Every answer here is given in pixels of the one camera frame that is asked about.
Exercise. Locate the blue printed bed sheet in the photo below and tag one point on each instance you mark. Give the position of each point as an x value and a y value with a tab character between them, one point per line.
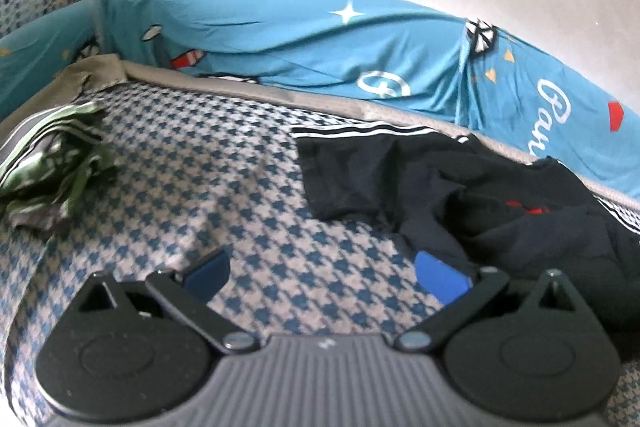
300	37

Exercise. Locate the olive cloth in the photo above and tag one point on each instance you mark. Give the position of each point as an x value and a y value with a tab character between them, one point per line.
95	74

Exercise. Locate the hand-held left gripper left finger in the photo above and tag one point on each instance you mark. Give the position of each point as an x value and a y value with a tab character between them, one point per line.
210	274

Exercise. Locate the green striped garment pile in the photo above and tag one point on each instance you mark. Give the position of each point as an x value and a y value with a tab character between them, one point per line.
55	157

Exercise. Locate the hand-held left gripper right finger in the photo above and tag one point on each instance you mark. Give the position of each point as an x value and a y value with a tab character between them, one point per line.
440	279

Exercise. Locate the black t-shirt with red print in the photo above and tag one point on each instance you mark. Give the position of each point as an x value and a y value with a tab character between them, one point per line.
400	177

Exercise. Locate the blue white houndstooth mat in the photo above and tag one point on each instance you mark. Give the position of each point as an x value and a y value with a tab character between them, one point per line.
200	167

